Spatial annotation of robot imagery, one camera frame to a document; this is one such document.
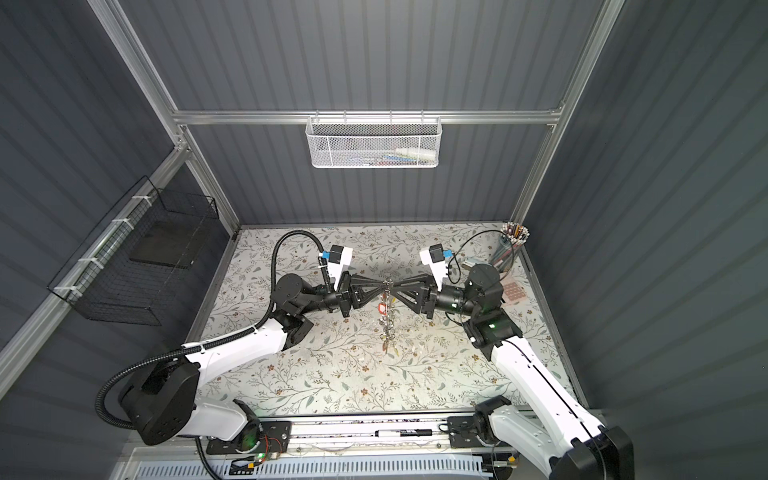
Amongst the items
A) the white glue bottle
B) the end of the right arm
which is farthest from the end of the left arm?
the white glue bottle

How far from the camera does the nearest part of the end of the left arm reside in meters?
0.62

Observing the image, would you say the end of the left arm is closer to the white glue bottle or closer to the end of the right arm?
the end of the right arm
